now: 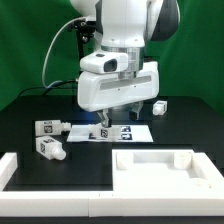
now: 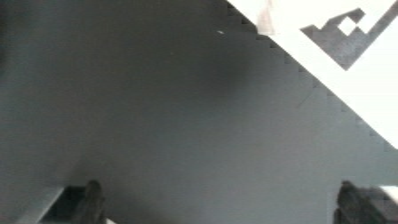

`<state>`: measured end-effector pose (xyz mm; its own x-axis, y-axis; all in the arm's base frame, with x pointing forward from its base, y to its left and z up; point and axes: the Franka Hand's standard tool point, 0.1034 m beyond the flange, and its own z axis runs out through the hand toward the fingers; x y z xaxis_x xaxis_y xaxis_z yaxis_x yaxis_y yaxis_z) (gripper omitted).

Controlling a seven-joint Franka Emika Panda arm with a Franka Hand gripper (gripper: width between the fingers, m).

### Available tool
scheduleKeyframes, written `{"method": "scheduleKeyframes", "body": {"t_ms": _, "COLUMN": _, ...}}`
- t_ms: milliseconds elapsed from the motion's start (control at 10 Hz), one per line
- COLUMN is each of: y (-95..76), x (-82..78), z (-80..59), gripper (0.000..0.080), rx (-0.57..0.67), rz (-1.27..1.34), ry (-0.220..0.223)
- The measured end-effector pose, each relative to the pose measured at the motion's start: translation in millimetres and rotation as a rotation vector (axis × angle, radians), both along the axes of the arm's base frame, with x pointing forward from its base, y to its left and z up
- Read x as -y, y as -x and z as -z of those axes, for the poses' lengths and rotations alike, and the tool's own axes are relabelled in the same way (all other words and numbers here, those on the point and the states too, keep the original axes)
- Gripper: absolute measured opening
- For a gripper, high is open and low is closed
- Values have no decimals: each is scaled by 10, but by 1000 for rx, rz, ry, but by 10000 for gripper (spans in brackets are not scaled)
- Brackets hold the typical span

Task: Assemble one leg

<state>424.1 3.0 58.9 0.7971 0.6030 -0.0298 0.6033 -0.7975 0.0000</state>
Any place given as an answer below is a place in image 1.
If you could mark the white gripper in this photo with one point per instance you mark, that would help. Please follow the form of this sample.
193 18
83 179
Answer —
97 92

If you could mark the white square tabletop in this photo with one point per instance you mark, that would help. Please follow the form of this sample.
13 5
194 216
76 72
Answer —
156 171

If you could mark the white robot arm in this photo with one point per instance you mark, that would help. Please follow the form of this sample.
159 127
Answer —
117 73

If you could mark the paper sheet with tags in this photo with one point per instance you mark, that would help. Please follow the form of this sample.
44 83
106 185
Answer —
129 133

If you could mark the white U-shaped fence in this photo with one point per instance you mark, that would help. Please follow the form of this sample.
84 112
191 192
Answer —
197 202

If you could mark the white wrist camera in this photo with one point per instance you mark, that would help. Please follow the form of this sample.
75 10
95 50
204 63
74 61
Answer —
102 62

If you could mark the black camera stand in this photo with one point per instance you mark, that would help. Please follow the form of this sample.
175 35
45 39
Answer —
84 32

